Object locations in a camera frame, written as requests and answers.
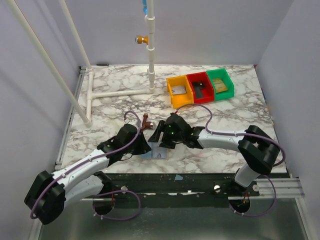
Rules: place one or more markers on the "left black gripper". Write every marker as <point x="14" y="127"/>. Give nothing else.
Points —
<point x="141" y="142"/>

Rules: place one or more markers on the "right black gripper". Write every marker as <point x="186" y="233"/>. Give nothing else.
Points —
<point x="163" y="135"/>

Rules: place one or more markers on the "beige card holder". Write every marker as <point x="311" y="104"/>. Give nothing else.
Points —
<point x="156" y="153"/>

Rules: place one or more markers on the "white VIP card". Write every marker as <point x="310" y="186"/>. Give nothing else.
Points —
<point x="178" y="90"/>

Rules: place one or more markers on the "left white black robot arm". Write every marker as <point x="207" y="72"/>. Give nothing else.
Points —
<point x="50" y="193"/>

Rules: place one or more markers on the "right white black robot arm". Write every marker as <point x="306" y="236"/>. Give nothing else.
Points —
<point x="256" y="147"/>

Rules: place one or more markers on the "black card in red bin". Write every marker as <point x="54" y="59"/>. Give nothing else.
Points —
<point x="198" y="84"/>

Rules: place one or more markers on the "gold card in green bin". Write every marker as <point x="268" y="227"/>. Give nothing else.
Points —
<point x="219" y="85"/>

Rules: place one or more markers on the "brown metal pipe fitting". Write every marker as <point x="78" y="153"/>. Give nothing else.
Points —
<point x="146" y="125"/>

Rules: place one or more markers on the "yellow plastic bin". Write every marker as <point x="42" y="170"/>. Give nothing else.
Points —
<point x="179" y="100"/>

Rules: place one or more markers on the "red plastic bin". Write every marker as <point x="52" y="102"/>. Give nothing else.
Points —
<point x="203" y="91"/>

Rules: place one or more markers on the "green plastic bin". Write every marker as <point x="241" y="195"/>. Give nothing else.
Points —
<point x="222" y="73"/>

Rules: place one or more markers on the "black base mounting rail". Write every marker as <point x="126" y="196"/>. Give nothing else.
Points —
<point x="161" y="190"/>

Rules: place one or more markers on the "blue sticker on rail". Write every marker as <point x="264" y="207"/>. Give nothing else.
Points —
<point x="178" y="177"/>

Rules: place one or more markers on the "white PVC pipe frame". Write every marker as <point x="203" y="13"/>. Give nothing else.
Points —
<point x="86" y="116"/>

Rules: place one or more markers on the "orange camera on pole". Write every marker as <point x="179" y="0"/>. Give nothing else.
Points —
<point x="139" y="39"/>

